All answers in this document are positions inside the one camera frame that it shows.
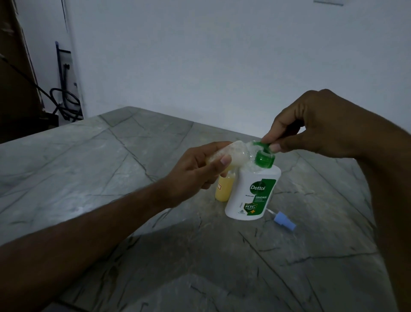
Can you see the dark box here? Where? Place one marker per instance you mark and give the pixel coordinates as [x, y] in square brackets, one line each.
[49, 120]

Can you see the person's left forearm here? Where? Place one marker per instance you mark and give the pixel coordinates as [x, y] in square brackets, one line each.
[77, 250]

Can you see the brown wooden door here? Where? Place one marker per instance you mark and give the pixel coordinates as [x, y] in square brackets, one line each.
[16, 90]

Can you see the white wall switch plate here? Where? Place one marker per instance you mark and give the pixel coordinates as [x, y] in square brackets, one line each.
[328, 2]

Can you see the person's left hand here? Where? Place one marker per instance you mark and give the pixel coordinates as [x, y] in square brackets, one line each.
[192, 180]

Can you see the small clear bottle blue cap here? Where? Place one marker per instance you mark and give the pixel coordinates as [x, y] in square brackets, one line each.
[239, 154]

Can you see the person's right forearm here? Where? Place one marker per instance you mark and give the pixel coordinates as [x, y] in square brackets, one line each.
[393, 209]

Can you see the small blue spray cap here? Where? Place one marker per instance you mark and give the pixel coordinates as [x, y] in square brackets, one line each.
[284, 221]

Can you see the small clear bottle red label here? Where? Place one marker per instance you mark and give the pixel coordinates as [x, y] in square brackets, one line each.
[224, 189]

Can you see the white green hand sanitizer bottle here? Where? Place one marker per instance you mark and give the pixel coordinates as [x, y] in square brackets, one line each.
[250, 199]

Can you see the person's right hand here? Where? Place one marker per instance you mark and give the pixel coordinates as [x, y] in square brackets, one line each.
[334, 125]

